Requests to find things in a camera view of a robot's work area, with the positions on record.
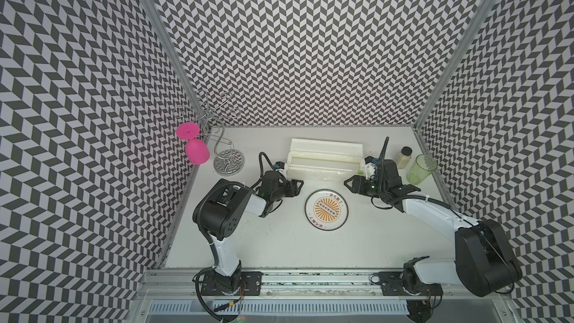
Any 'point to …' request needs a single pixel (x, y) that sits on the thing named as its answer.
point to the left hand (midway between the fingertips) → (298, 183)
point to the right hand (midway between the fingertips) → (349, 186)
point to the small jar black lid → (404, 157)
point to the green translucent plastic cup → (422, 167)
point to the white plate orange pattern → (326, 209)
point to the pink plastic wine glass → (196, 150)
